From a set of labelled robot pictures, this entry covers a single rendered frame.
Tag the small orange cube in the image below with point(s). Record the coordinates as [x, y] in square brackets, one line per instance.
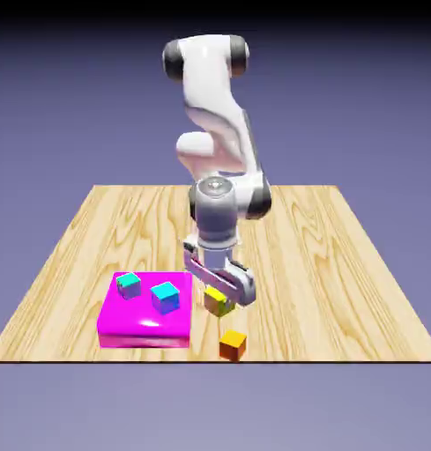
[232, 345]

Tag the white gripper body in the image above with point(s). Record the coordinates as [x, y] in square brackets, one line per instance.
[222, 282]

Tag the large magenta box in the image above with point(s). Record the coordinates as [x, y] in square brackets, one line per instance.
[144, 317]

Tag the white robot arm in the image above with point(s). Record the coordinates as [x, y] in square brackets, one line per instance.
[215, 105]

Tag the small yellow cube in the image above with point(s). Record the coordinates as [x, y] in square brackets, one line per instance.
[216, 302]

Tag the small cyan cube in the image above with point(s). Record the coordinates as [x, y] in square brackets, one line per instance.
[165, 298]

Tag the small teal cube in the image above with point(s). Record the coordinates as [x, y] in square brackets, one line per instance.
[129, 285]

